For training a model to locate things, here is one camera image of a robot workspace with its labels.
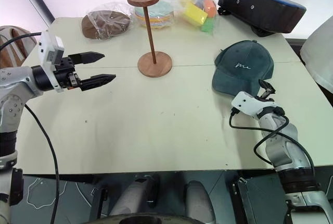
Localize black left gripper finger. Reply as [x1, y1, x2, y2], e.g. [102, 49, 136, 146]
[68, 51, 106, 65]
[77, 73, 117, 92]

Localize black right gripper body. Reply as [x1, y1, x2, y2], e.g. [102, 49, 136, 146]
[255, 88, 276, 103]

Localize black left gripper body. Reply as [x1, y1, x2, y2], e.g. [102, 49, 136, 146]
[53, 54, 82, 91]

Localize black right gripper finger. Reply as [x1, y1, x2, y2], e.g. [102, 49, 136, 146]
[258, 79, 276, 94]

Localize dark green baseball cap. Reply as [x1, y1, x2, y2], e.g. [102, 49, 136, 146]
[211, 40, 276, 97]

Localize brown hat in plastic bag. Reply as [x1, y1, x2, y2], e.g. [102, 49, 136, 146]
[81, 10, 132, 40]

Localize wooden hat stand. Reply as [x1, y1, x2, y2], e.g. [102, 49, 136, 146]
[126, 0, 173, 79]

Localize black cushion with blue top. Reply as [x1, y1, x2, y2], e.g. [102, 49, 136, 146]
[217, 0, 307, 38]

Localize brown chair back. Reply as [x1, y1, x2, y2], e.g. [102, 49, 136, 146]
[0, 25, 37, 68]

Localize green foam block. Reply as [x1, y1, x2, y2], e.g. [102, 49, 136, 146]
[200, 16, 216, 34]

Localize stack of pastel round discs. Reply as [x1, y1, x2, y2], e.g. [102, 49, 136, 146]
[133, 0, 175, 30]

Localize orange foam block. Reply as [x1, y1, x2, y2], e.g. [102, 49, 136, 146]
[202, 0, 217, 18]

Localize yellow foam block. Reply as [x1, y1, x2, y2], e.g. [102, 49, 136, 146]
[181, 2, 208, 26]

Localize grey robot leg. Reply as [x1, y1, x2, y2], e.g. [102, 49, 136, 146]
[110, 173, 162, 218]
[184, 180, 217, 224]

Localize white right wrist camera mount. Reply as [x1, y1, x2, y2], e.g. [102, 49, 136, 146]
[231, 91, 276, 117]

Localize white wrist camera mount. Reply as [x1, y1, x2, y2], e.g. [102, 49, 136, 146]
[231, 91, 276, 117]
[38, 29, 65, 94]

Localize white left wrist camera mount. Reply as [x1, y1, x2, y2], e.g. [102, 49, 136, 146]
[38, 29, 65, 94]

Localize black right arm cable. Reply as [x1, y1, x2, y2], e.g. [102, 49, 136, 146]
[228, 106, 316, 173]

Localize black frame under table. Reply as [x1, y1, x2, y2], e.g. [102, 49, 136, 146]
[228, 175, 287, 224]

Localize white cord on floor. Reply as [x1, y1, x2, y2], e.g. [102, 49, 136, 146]
[25, 177, 61, 209]

